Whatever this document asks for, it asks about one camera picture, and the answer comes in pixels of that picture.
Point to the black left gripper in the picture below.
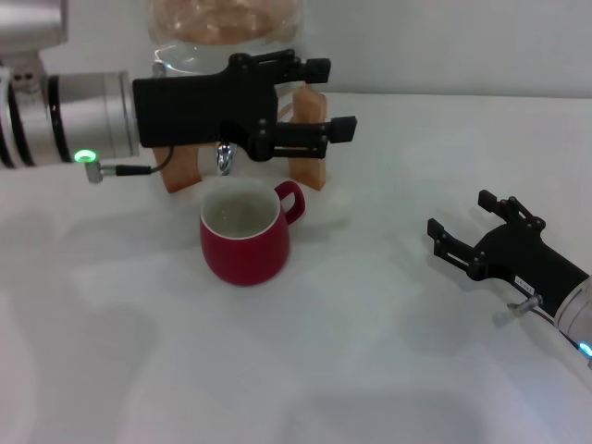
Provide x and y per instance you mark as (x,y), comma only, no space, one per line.
(199,111)

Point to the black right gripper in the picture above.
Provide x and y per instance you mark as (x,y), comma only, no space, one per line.
(527,259)

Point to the chrome faucet tap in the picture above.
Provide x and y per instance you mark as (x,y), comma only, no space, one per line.
(225,159)

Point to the red ceramic cup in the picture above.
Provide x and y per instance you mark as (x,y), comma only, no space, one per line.
(245,254)

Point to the wooden jar stand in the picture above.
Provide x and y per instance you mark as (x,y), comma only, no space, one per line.
(307,173)

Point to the clear glass water jar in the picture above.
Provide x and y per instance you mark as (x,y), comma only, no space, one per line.
(208,28)

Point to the silver black wrist camera box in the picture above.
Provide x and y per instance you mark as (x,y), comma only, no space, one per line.
(28,23)

